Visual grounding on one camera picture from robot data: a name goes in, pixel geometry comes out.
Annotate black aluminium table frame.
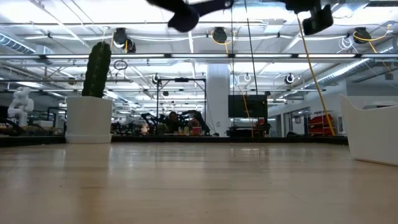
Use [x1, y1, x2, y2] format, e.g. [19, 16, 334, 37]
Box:
[0, 134, 349, 147]

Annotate white plastic basket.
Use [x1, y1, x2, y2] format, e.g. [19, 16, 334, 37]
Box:
[338, 95, 398, 167]

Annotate black monitor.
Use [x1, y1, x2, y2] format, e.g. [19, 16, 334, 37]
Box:
[228, 94, 269, 119]

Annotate yellow hanging cable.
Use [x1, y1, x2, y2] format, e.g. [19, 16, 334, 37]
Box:
[297, 15, 336, 137]

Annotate thin black hanging cable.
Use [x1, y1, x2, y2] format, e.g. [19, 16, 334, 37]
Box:
[229, 6, 234, 97]

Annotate white robot figure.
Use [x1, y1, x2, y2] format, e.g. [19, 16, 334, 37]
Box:
[7, 86, 35, 128]

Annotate red storage bins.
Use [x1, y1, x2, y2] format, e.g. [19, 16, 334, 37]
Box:
[307, 114, 334, 135]

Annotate person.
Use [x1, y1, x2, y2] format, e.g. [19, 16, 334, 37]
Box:
[167, 111, 182, 134]

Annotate black robot station frame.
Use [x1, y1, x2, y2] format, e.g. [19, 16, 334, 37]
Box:
[156, 77, 207, 125]

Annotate white plant pot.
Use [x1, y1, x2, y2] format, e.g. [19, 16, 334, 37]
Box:
[64, 96, 113, 144]

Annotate navy blue measuring cup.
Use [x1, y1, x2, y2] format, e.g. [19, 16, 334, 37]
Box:
[167, 0, 234, 34]

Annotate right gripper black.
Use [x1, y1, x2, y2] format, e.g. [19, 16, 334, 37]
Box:
[285, 0, 335, 36]

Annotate green cactus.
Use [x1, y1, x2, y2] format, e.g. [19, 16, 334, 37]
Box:
[81, 41, 112, 99]

